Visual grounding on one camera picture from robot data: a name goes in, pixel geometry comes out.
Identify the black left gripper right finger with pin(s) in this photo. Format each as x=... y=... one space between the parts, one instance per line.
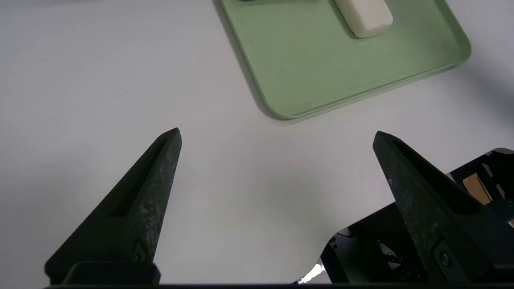
x=433 y=216

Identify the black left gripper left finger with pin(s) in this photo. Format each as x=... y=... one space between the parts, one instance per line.
x=132 y=208

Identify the white soap bar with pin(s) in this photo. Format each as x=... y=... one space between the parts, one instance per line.
x=367 y=18

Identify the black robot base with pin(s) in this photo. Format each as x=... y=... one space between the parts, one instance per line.
x=361 y=249

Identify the light green plastic tray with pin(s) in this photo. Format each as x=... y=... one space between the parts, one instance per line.
x=321 y=68

